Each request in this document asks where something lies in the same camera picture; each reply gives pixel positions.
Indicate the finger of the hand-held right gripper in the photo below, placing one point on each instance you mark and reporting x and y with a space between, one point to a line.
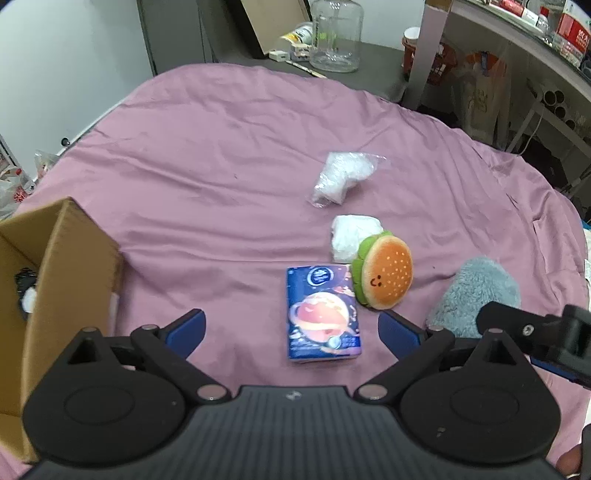
517 323
579 379

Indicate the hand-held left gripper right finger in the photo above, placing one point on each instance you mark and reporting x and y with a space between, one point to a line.
399 333

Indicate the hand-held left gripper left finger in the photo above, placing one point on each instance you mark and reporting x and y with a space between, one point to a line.
187 330

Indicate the grey fluffy plush toy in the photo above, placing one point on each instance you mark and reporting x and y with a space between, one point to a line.
475 286

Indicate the hamburger plush toy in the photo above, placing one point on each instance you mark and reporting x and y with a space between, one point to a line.
388 272

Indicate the blue planet print tissue pack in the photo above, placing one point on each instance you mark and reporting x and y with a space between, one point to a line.
323 318

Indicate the white tissue pack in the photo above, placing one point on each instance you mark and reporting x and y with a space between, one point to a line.
351 235

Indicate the brown cardboard box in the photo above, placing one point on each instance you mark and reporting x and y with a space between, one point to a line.
69 277

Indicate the clear plastic bag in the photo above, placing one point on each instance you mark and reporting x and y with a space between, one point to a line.
341 173

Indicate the black and white plush toy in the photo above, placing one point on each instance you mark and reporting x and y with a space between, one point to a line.
25 290

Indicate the pink bedsheet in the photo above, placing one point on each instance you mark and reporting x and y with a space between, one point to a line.
207 161

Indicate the grey plastic bag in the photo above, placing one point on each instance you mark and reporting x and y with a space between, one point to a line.
46 162

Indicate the cardboard tubes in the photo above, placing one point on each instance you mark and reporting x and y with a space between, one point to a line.
558 104

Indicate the red container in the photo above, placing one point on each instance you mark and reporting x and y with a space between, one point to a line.
441 60

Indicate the thin wooden stick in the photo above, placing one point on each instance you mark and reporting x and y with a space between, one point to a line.
307 69

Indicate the white charger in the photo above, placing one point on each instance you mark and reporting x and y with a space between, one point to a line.
278 55

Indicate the grey desk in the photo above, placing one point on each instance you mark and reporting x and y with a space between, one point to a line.
508 32

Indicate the large bottle with red label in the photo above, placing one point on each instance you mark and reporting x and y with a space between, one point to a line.
572 37

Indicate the clear plastic water jug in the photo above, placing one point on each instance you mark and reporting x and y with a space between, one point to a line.
334 37

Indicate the white bottle with green label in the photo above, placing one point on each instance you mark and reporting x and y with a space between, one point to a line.
300 33

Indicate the black framed cardboard tray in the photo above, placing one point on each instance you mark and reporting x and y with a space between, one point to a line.
272 23

